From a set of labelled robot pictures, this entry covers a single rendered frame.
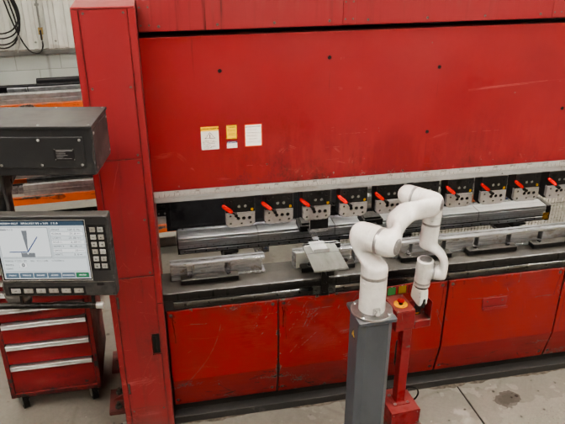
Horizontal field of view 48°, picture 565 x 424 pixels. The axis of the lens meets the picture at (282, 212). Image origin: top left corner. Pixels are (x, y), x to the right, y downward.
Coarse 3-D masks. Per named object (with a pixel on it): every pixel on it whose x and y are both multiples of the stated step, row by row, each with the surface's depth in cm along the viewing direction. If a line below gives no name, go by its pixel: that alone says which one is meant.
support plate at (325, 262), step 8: (304, 248) 344; (336, 248) 344; (312, 256) 336; (320, 256) 336; (328, 256) 336; (336, 256) 336; (312, 264) 329; (320, 264) 329; (328, 264) 329; (336, 264) 329; (344, 264) 329; (320, 272) 324
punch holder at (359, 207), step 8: (336, 192) 340; (344, 192) 334; (352, 192) 335; (360, 192) 336; (336, 200) 343; (352, 200) 337; (360, 200) 338; (336, 208) 344; (344, 208) 338; (352, 208) 339; (360, 208) 341; (344, 216) 340
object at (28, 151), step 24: (0, 120) 235; (24, 120) 236; (48, 120) 236; (72, 120) 236; (96, 120) 237; (0, 144) 232; (24, 144) 233; (48, 144) 233; (72, 144) 233; (96, 144) 237; (0, 168) 237; (24, 168) 237; (48, 168) 237; (72, 168) 238; (96, 168) 238; (0, 192) 251
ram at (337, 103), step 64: (192, 64) 291; (256, 64) 296; (320, 64) 302; (384, 64) 309; (448, 64) 315; (512, 64) 322; (192, 128) 303; (320, 128) 316; (384, 128) 323; (448, 128) 330; (512, 128) 338; (256, 192) 324
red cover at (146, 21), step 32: (160, 0) 275; (192, 0) 277; (224, 0) 280; (256, 0) 283; (288, 0) 285; (320, 0) 288; (352, 0) 291; (384, 0) 294; (416, 0) 297; (448, 0) 300; (480, 0) 303; (512, 0) 306; (544, 0) 309
